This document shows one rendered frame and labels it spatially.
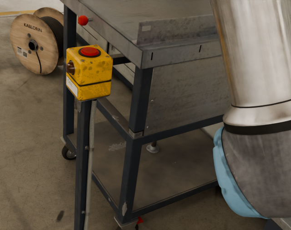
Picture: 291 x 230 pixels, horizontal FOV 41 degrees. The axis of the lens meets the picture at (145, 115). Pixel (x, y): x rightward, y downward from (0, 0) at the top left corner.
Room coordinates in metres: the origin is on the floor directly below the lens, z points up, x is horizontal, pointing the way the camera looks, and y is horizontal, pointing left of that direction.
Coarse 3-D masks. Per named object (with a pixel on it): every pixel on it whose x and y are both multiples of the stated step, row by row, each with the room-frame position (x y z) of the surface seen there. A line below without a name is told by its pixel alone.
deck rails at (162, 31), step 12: (144, 24) 0.99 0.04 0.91; (156, 24) 1.01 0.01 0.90; (168, 24) 1.04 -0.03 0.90; (180, 24) 1.06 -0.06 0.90; (192, 24) 1.09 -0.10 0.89; (204, 24) 1.12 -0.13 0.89; (144, 36) 0.99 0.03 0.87; (156, 36) 1.02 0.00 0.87; (168, 36) 1.04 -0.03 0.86; (180, 36) 1.07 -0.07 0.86; (192, 36) 1.10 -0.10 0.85; (204, 36) 1.12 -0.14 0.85
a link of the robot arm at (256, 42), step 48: (240, 0) 0.52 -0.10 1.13; (288, 0) 0.53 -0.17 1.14; (240, 48) 0.50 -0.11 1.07; (288, 48) 0.50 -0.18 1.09; (240, 96) 0.49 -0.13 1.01; (288, 96) 0.47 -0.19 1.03; (240, 144) 0.45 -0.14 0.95; (288, 144) 0.43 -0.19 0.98; (240, 192) 0.42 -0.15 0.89; (288, 192) 0.40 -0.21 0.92
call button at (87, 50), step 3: (84, 48) 0.79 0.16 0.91; (87, 48) 0.79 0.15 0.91; (90, 48) 0.80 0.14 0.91; (93, 48) 0.80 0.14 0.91; (81, 51) 0.78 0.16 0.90; (84, 51) 0.78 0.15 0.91; (87, 51) 0.78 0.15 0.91; (90, 51) 0.78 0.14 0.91; (93, 51) 0.78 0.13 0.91; (96, 51) 0.79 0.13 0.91; (84, 54) 0.77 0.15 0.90; (87, 54) 0.77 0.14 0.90; (90, 54) 0.77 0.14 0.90; (93, 54) 0.77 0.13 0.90; (96, 54) 0.78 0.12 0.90
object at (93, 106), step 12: (84, 108) 0.76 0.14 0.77; (84, 120) 0.76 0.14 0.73; (84, 132) 0.76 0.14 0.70; (84, 144) 0.78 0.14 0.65; (84, 156) 0.78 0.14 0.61; (84, 168) 0.78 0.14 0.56; (84, 180) 0.78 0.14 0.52; (84, 192) 0.78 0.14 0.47; (84, 204) 0.78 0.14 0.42; (84, 216) 0.79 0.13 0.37; (84, 228) 0.78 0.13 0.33
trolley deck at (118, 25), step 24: (72, 0) 1.33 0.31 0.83; (96, 0) 1.32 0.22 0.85; (120, 0) 1.35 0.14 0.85; (144, 0) 1.39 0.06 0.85; (168, 0) 1.44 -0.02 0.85; (192, 0) 1.48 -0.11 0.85; (96, 24) 1.18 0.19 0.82; (120, 24) 1.13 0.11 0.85; (120, 48) 1.05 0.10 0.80; (144, 48) 0.97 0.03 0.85; (168, 48) 1.01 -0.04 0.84; (192, 48) 1.06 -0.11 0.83; (216, 48) 1.12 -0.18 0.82
